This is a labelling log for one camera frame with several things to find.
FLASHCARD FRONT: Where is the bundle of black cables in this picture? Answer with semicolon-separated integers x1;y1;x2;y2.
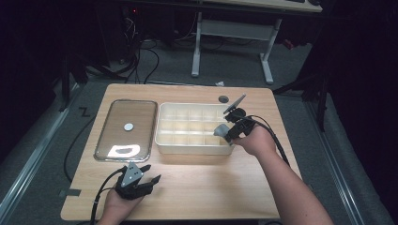
120;12;161;85

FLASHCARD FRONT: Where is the cream compartment storage box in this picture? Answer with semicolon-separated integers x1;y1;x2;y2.
154;102;237;157

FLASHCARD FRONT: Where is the grey sock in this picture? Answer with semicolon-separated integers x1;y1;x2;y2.
213;123;233;139

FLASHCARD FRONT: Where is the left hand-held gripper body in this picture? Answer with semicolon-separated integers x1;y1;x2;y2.
115;161;155;201

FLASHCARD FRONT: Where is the black metal stand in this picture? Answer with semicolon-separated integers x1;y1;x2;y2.
271;69;331;133
57;54;90;113

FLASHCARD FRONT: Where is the person's right hand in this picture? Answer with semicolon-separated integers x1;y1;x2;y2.
233;124;279;158

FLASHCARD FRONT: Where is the hand-held gripper cable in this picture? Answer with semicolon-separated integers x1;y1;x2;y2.
89;167;129;225
234;113;291;167

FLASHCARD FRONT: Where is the transparent plastic box lid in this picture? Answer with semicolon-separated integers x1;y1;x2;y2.
94;98;159;163

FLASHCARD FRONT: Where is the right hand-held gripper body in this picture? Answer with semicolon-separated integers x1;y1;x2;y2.
222;93;257;143

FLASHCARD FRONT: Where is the right hand-held gripper cable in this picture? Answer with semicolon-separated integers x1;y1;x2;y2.
234;113;291;167

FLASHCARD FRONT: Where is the aluminium floor rail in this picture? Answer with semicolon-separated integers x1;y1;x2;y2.
0;82;81;218
304;101;367;225

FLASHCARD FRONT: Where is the left hand-held gripper cable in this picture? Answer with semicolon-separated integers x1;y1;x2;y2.
89;167;129;225

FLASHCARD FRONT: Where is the white-framed desk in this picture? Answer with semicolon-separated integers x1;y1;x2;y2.
191;0;324;85

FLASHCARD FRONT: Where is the person's left hand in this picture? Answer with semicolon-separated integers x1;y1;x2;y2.
102;187;145;223

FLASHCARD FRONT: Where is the black floor cable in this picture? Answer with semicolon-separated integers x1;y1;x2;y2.
63;114;97;184

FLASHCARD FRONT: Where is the black tape strip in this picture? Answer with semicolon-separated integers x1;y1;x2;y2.
59;188;83;199

